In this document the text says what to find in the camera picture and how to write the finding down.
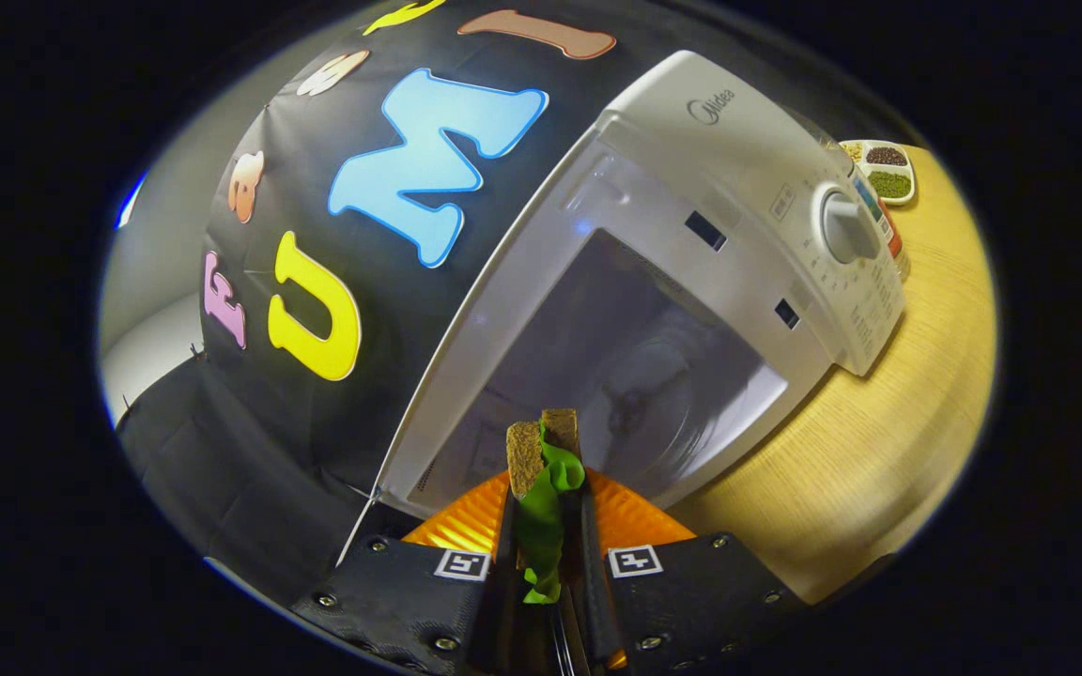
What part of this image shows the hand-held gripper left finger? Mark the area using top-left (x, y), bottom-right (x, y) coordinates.
top-left (292, 469), bottom-right (516, 676)

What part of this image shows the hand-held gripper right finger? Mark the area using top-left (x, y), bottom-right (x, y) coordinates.
top-left (579, 468), bottom-right (805, 676)

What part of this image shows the brown bread lettuce sandwich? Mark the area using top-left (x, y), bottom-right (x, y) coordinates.
top-left (505, 407), bottom-right (589, 606)

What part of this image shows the white microwave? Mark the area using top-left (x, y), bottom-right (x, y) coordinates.
top-left (377, 50), bottom-right (908, 520)

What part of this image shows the clear bottle with red label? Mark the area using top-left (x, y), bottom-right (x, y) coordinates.
top-left (823, 131), bottom-right (912, 281)

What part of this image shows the white divided dish of beans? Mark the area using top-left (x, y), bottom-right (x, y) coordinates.
top-left (839, 139), bottom-right (917, 207)

